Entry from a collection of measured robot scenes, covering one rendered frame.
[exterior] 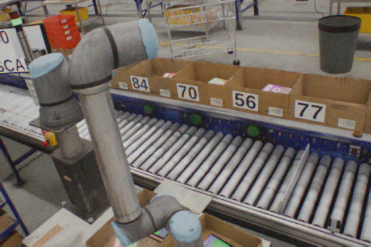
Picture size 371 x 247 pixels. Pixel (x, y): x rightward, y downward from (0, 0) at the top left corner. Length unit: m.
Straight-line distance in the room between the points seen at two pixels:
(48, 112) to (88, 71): 0.65
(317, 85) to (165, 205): 1.33
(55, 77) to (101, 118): 0.56
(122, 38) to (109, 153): 0.32
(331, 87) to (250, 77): 0.52
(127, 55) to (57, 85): 0.61
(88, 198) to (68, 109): 0.46
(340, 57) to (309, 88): 2.41
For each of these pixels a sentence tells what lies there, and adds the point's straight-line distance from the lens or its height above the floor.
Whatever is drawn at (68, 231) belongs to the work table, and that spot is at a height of 0.75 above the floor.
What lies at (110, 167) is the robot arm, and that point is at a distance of 0.97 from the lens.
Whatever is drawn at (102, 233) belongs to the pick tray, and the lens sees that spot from 1.57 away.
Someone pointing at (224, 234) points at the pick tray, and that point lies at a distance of 1.51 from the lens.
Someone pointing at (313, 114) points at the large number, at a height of 0.95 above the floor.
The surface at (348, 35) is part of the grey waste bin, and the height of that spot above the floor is 0.52.
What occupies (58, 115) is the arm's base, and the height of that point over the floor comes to 1.31.
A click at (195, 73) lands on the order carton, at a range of 2.45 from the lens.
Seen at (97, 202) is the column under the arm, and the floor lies 0.79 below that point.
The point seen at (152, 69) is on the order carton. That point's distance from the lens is 2.68.
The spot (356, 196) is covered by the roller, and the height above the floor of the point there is 0.75.
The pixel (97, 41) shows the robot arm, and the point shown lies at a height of 1.71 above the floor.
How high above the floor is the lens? 1.94
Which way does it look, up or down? 30 degrees down
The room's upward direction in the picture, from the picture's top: 9 degrees counter-clockwise
